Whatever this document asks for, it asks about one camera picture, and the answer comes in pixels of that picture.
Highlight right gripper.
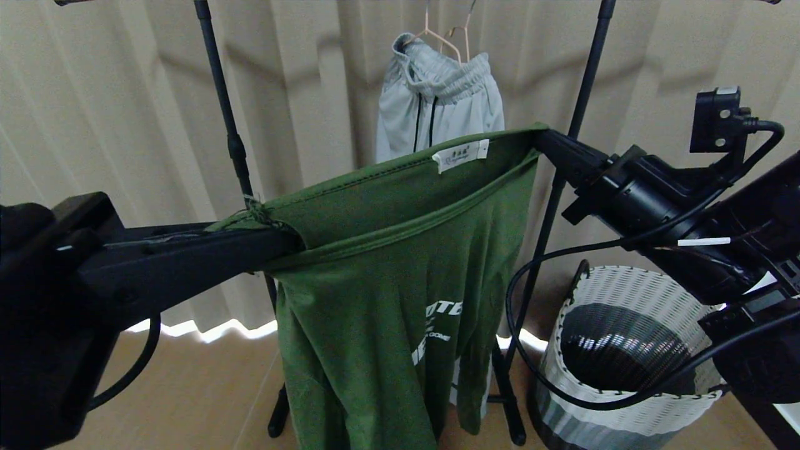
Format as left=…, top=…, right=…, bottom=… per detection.
left=562, top=145, right=738, bottom=251

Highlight beige curtain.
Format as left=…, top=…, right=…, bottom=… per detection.
left=0, top=0, right=800, bottom=344

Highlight pale grey shorts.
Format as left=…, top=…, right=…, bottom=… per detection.
left=375, top=32, right=506, bottom=419

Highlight black cable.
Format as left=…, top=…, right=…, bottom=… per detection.
left=505, top=117, right=800, bottom=411
left=87, top=312, right=162, bottom=410

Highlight green garment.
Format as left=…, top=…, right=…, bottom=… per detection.
left=206, top=123, right=551, bottom=450

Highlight pink clothes hanger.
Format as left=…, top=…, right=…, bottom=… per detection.
left=441, top=0, right=479, bottom=63
left=403, top=0, right=464, bottom=63

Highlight black clothes rack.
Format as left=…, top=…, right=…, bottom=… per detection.
left=53, top=0, right=782, bottom=446

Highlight white laundry basket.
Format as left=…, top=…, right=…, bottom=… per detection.
left=528, top=259, right=729, bottom=450

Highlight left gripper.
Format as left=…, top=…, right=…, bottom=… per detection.
left=0, top=192, right=163, bottom=450

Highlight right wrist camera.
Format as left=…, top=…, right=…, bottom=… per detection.
left=689, top=86, right=785, bottom=182

